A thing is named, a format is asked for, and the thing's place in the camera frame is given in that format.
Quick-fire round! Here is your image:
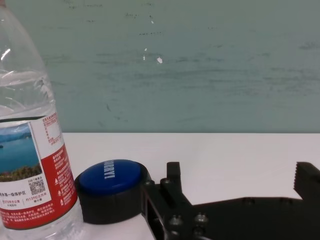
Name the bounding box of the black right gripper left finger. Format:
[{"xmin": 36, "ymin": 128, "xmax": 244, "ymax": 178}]
[{"xmin": 141, "ymin": 161, "xmax": 193, "ymax": 240}]

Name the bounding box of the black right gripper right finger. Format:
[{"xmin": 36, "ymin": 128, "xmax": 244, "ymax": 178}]
[{"xmin": 292, "ymin": 161, "xmax": 320, "ymax": 201}]

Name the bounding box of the blue push button black base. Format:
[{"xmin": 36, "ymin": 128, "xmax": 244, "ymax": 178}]
[{"xmin": 74, "ymin": 158, "xmax": 155, "ymax": 225}]

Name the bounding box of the clear water bottle red cap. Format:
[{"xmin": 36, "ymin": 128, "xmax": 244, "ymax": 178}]
[{"xmin": 0, "ymin": 0, "xmax": 85, "ymax": 240}]

